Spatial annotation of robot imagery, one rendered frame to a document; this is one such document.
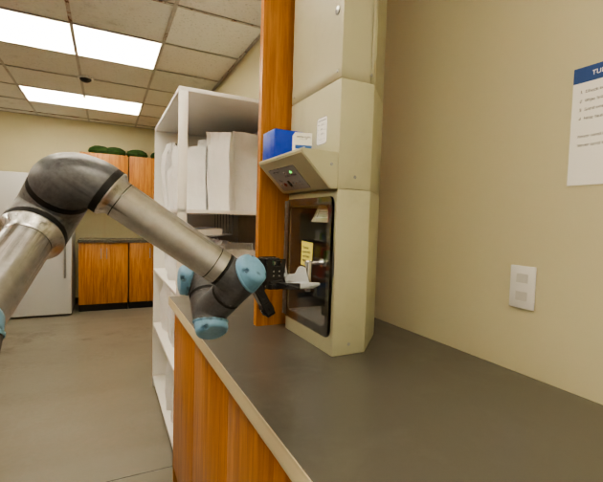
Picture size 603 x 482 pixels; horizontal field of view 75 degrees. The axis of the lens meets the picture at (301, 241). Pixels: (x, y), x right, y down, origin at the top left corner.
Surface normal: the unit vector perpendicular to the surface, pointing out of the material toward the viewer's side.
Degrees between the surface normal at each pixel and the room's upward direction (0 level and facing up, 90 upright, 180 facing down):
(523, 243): 90
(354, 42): 90
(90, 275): 90
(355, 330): 90
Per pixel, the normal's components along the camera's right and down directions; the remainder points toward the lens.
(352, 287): 0.44, 0.06
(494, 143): -0.90, 0.00
